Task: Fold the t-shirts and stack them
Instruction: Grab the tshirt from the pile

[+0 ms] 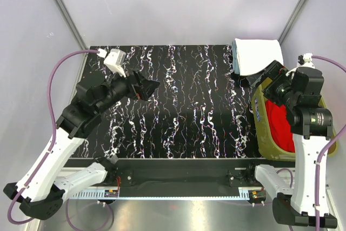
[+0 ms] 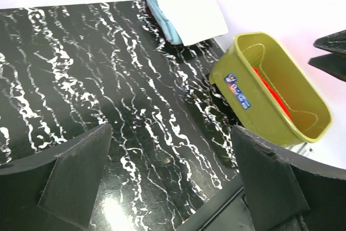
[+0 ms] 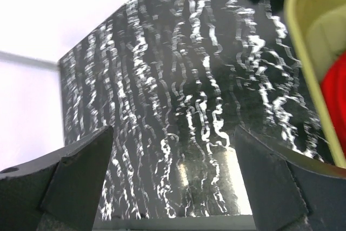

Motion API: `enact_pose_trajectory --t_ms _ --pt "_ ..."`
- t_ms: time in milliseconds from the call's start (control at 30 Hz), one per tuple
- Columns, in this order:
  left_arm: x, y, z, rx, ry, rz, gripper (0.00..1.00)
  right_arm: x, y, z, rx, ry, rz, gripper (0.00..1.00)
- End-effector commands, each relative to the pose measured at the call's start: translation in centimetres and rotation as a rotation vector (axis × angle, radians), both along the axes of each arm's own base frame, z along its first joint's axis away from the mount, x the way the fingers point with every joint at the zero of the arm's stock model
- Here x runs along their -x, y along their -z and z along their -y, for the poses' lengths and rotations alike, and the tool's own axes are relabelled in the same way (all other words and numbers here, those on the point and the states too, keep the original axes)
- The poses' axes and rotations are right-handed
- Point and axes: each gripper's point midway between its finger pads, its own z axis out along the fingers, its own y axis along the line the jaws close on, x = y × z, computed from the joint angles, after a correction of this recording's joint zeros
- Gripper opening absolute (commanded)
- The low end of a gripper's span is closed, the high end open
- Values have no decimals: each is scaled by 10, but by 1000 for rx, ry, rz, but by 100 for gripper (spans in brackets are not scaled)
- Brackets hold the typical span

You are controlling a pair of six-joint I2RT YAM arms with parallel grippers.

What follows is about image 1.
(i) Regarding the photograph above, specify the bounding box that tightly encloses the light blue folded t-shirt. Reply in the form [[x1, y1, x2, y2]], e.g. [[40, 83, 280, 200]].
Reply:
[[231, 39, 240, 75]]

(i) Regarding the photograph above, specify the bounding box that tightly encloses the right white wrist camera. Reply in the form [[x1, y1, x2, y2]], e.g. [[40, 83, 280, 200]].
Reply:
[[286, 53, 315, 79]]

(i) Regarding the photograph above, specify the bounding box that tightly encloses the left aluminium corner post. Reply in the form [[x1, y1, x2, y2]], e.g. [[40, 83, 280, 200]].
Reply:
[[53, 0, 88, 49]]

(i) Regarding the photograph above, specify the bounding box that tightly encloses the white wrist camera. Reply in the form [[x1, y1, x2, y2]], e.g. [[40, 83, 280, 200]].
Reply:
[[97, 48, 126, 77], [286, 53, 315, 79]]

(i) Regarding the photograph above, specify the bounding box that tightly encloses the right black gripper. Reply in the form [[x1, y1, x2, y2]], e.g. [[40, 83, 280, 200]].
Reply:
[[247, 60, 298, 108]]

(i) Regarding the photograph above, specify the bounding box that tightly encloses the right aluminium corner post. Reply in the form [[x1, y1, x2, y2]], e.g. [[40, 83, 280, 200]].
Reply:
[[278, 0, 308, 44]]

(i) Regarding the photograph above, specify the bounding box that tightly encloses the white folded t-shirt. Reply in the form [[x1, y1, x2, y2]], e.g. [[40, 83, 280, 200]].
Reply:
[[236, 38, 283, 76]]

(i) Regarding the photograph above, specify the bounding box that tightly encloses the white slotted cable duct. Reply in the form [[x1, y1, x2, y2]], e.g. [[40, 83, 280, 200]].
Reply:
[[63, 187, 250, 201]]

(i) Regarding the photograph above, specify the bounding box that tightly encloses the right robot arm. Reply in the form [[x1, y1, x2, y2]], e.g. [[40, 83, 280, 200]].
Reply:
[[245, 61, 338, 230]]

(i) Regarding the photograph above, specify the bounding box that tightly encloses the aluminium frame rail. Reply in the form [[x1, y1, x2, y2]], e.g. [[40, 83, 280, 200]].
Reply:
[[35, 168, 330, 189]]

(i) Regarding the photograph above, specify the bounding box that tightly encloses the red t-shirt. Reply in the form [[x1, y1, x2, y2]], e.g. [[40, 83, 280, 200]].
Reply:
[[265, 100, 295, 153]]

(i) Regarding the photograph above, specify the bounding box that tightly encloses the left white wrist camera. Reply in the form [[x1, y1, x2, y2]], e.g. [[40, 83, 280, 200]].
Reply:
[[97, 48, 126, 77]]

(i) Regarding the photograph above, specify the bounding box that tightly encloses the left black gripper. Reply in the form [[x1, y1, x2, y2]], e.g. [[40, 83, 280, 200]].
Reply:
[[96, 65, 161, 114]]

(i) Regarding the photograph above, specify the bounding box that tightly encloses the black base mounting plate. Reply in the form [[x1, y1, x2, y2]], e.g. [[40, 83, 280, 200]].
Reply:
[[85, 157, 277, 188]]

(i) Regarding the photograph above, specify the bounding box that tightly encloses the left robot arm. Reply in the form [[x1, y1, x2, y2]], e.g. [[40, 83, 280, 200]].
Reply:
[[3, 71, 160, 220]]

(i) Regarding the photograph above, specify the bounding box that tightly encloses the aluminium corner post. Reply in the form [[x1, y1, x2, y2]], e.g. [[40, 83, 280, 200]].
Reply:
[[53, 0, 88, 49], [278, 0, 308, 44]]

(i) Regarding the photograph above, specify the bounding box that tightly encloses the olive green plastic basket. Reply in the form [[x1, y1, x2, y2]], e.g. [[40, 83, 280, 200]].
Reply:
[[251, 82, 338, 162]]

